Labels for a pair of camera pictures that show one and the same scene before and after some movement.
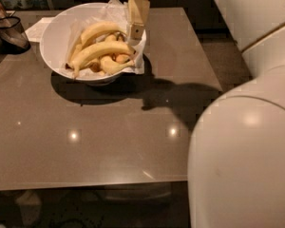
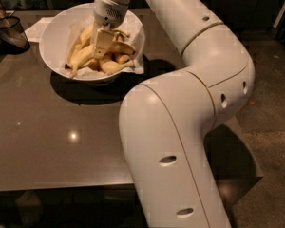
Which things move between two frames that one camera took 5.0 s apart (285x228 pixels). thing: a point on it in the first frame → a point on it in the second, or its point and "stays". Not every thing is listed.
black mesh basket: [8, 36] stays
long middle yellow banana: [97, 48] stays
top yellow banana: [100, 28] stays
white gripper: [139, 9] → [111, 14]
